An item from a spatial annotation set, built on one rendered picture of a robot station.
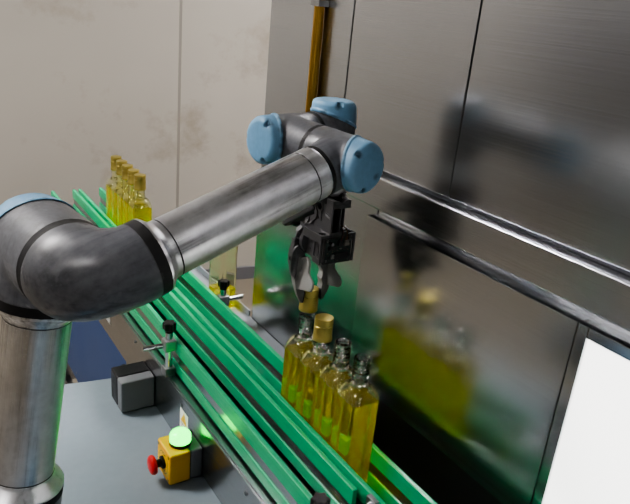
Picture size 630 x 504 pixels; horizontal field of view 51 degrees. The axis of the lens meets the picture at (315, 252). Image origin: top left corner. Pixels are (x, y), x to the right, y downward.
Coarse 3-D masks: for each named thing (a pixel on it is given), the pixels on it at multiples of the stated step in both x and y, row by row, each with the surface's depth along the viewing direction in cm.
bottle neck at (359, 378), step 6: (360, 354) 110; (366, 354) 110; (354, 360) 109; (360, 360) 108; (366, 360) 108; (354, 366) 109; (360, 366) 108; (366, 366) 108; (354, 372) 109; (360, 372) 109; (366, 372) 109; (354, 378) 110; (360, 378) 109; (366, 378) 110; (354, 384) 110; (360, 384) 110; (366, 384) 110
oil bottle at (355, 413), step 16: (352, 384) 110; (368, 384) 111; (336, 400) 113; (352, 400) 109; (368, 400) 110; (336, 416) 113; (352, 416) 109; (368, 416) 111; (336, 432) 114; (352, 432) 110; (368, 432) 113; (336, 448) 115; (352, 448) 112; (368, 448) 114; (352, 464) 113; (368, 464) 116
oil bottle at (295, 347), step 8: (296, 336) 124; (288, 344) 125; (296, 344) 123; (304, 344) 123; (312, 344) 123; (288, 352) 125; (296, 352) 122; (304, 352) 122; (288, 360) 125; (296, 360) 123; (288, 368) 126; (296, 368) 123; (288, 376) 126; (296, 376) 124; (288, 384) 126; (296, 384) 124; (288, 392) 127; (296, 392) 125; (288, 400) 127
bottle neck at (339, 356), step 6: (336, 342) 113; (342, 342) 115; (348, 342) 114; (336, 348) 113; (342, 348) 113; (348, 348) 113; (336, 354) 114; (342, 354) 113; (348, 354) 114; (336, 360) 114; (342, 360) 114; (348, 360) 114; (336, 366) 114; (342, 366) 114; (348, 366) 115
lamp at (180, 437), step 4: (176, 428) 133; (180, 428) 133; (184, 428) 134; (172, 432) 132; (176, 432) 132; (180, 432) 132; (184, 432) 132; (188, 432) 133; (172, 436) 132; (176, 436) 131; (180, 436) 131; (184, 436) 132; (188, 436) 132; (172, 440) 132; (176, 440) 131; (180, 440) 131; (184, 440) 131; (188, 440) 132; (172, 444) 132; (176, 444) 131; (180, 444) 131; (184, 444) 132; (188, 444) 133; (176, 448) 132; (180, 448) 132; (184, 448) 132
